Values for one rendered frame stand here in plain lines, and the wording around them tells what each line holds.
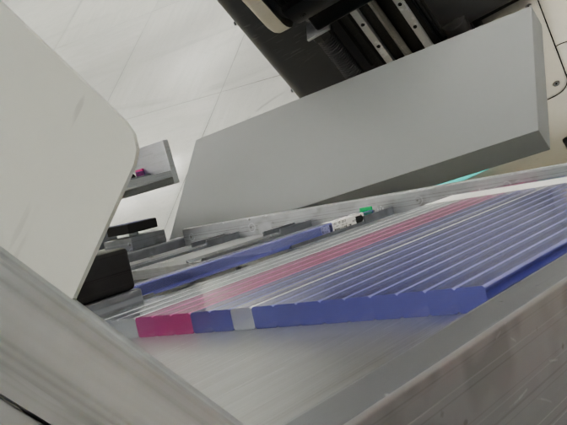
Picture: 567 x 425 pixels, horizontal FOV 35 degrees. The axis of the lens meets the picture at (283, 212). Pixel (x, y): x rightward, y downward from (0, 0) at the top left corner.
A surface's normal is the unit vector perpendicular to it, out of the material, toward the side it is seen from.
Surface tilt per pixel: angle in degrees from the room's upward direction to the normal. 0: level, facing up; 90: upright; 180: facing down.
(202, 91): 0
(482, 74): 0
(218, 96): 0
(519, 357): 90
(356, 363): 45
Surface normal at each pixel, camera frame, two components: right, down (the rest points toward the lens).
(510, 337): 0.78, -0.14
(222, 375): -0.21, -0.98
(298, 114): -0.56, -0.57
